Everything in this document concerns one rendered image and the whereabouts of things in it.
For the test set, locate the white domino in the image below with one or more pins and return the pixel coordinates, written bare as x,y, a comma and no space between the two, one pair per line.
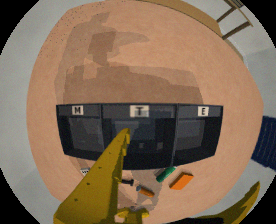
84,170

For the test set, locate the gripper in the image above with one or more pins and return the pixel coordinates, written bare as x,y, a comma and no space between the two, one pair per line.
95,199

